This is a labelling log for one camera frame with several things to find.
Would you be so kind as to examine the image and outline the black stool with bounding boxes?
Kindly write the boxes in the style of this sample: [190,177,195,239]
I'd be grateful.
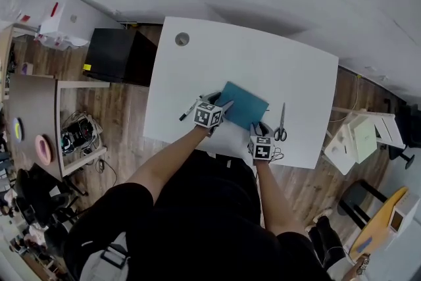
[337,180,389,231]

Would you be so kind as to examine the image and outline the black-handled scissors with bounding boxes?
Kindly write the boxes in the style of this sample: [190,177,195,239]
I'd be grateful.
[273,102,288,141]

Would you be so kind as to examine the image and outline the round table grommet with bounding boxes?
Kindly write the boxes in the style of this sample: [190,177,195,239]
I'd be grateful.
[174,32,191,47]

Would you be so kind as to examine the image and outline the blue and yellow plate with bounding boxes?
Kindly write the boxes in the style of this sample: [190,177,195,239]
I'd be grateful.
[11,117,26,143]

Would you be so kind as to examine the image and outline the blue notebook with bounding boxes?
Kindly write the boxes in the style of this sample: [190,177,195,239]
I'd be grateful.
[218,81,270,132]

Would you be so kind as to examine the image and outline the yellow round table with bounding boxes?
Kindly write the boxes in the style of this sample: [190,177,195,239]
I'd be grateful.
[348,186,410,263]

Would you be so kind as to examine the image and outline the white square table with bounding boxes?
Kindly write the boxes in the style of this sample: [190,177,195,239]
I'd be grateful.
[142,16,339,170]

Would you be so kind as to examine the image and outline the black cabinet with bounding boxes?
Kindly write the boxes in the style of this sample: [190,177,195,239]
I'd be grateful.
[82,28,159,88]

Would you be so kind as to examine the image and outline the white water dispenser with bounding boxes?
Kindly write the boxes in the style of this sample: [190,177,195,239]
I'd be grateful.
[39,0,124,50]

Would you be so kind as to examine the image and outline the pale green box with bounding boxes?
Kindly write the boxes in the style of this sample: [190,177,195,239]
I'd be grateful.
[351,116,378,164]

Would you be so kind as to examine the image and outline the person's black clothing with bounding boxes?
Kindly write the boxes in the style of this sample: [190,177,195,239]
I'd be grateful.
[62,149,330,281]

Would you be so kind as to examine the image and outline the pink plate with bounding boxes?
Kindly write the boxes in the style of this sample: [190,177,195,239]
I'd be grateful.
[34,134,53,166]

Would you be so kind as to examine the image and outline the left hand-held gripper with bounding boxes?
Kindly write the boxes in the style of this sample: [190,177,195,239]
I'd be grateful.
[192,91,235,138]

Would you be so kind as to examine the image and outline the light wooden table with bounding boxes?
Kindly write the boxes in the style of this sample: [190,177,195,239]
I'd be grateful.
[0,22,37,101]

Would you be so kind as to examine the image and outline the grey bag with black buckle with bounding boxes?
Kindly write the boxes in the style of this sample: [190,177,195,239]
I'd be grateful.
[77,232,132,281]

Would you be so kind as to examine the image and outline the clear water jug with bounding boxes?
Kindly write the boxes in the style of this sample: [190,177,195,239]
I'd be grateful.
[0,0,70,30]

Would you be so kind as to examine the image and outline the person's right forearm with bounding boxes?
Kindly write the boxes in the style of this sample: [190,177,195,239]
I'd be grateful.
[255,159,305,236]

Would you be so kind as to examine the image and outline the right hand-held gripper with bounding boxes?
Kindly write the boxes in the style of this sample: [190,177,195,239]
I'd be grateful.
[247,121,276,166]

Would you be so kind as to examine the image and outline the black office chair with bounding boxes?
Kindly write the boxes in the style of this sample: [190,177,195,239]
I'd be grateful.
[387,101,421,170]
[12,163,89,231]

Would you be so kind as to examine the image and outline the white box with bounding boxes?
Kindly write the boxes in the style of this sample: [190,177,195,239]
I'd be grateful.
[324,121,359,175]

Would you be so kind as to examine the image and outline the black and white marker pen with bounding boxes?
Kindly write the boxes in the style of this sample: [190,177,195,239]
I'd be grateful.
[178,95,203,122]

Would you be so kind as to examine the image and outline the white wooden chair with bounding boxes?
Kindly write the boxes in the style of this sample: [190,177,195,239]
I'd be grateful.
[320,105,407,175]

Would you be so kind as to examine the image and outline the white device with screen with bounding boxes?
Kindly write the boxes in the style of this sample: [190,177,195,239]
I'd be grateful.
[384,193,421,251]

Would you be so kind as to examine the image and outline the person's left forearm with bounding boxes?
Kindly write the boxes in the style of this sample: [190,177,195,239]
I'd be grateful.
[124,126,211,201]

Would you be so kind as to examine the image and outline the box of tangled cables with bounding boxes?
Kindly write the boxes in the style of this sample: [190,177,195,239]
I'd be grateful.
[60,111,108,159]

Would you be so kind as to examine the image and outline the brown table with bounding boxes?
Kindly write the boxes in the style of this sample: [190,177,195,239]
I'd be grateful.
[6,74,111,182]

